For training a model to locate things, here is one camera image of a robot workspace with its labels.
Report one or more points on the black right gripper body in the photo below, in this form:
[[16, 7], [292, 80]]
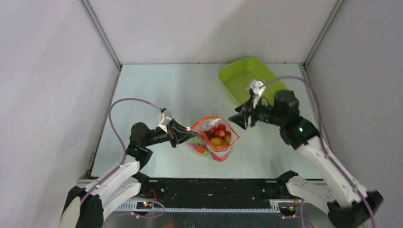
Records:
[[251, 113]]

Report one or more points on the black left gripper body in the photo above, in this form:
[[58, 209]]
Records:
[[162, 136]]

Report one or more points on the red cherry bunch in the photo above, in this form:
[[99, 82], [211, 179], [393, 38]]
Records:
[[220, 131]]

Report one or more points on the clear zip bag orange zipper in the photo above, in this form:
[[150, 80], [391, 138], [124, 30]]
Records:
[[205, 124]]

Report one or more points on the brown kiwi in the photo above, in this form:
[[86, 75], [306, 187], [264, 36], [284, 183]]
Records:
[[217, 143]]

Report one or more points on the red apple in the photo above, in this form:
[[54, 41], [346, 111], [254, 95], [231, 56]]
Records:
[[220, 158]]

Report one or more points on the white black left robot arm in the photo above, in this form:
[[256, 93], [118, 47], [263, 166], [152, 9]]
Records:
[[90, 206]]

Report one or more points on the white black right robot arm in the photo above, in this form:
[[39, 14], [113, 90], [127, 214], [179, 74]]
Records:
[[347, 203]]

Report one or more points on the green plastic bin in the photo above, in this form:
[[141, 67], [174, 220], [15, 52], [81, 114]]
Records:
[[236, 76]]

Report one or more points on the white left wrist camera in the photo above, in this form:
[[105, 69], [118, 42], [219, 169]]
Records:
[[164, 118]]

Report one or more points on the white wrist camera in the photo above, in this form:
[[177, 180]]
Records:
[[256, 89], [164, 118]]

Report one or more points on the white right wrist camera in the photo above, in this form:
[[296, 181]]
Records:
[[256, 89]]

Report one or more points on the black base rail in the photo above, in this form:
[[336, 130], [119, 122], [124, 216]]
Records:
[[201, 192]]

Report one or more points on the grey cable duct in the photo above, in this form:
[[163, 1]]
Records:
[[146, 206]]

